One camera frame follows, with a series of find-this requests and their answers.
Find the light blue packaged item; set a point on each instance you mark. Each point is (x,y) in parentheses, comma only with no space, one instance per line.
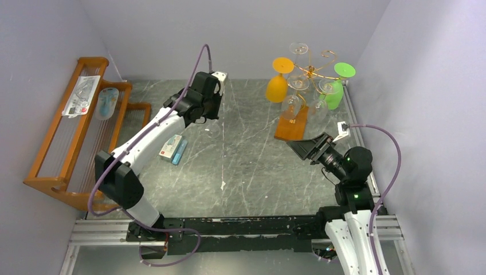
(106,103)

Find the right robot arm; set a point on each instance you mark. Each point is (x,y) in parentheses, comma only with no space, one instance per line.
(350,225)

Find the wooden tiered shelf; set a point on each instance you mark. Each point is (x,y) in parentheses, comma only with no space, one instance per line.
(64,167)

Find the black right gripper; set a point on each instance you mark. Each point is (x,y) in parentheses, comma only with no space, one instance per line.
(318,150)

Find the white packaged item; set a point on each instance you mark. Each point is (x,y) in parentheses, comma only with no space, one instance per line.
(81,96)

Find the clear wine glass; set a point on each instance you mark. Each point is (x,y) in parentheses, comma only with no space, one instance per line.
(294,102)
(318,109)
(213,128)

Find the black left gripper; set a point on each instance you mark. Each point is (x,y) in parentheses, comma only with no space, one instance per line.
(216,116)

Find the blue marker pen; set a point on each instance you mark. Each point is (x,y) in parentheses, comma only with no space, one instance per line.
(179,153)

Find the yellow plastic wine glass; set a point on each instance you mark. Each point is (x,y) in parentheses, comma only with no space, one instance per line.
(277,87)

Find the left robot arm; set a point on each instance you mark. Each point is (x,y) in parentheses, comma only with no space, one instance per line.
(117,172)

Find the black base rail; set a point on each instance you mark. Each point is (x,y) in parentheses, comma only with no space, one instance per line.
(233,234)

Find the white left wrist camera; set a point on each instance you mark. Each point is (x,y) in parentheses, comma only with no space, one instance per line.
(222,78)

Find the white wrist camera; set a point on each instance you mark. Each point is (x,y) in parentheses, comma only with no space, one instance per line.
(222,78)
(343,131)

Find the small white blue box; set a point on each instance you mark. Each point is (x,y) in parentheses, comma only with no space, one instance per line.
(170,147)

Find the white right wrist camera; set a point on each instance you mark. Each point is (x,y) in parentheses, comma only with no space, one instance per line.
(343,131)

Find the green plastic wine glass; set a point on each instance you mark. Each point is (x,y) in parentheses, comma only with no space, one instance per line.
(332,90)

